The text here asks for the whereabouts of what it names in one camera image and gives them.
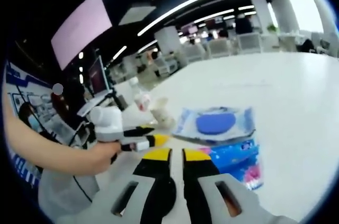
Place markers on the clear plastic bottle item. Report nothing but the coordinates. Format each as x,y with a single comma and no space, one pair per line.
140,97

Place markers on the large hanging screen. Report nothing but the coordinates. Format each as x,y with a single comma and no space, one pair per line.
82,28

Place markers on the white paper cup item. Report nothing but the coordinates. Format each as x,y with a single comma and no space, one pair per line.
163,115

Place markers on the blue pink packet item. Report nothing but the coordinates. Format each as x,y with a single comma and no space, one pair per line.
238,163

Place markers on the person's left hand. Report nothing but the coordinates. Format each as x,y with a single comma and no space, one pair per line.
103,157

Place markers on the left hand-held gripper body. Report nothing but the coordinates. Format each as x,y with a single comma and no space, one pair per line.
108,123

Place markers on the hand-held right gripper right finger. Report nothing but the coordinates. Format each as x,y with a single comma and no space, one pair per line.
198,181

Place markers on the blue disc packet item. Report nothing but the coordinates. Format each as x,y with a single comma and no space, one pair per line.
215,124

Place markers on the ceiling air vent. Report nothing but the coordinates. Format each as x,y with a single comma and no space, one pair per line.
137,15

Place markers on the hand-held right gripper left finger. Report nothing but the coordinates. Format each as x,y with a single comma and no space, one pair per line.
156,179

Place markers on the open laptop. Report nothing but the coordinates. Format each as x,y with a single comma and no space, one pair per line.
98,78

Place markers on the green potted plant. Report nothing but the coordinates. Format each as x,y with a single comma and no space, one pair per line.
272,28

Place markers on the black tripod laptop stand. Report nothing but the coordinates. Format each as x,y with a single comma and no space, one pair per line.
116,99

